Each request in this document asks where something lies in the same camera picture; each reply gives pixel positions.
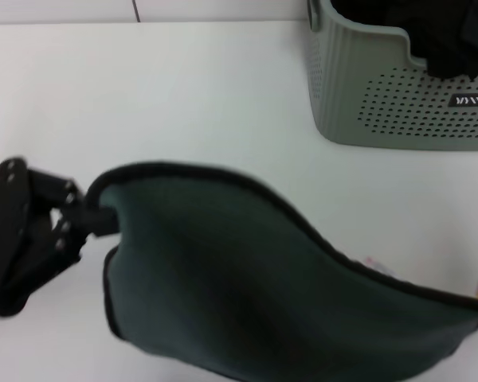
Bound yellow and grey towel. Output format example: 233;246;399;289
85;160;478;382

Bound black cloth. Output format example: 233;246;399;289
409;0;478;82

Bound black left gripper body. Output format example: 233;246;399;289
0;158;33;318

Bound grey-green perforated storage box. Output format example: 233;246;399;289
307;0;478;152

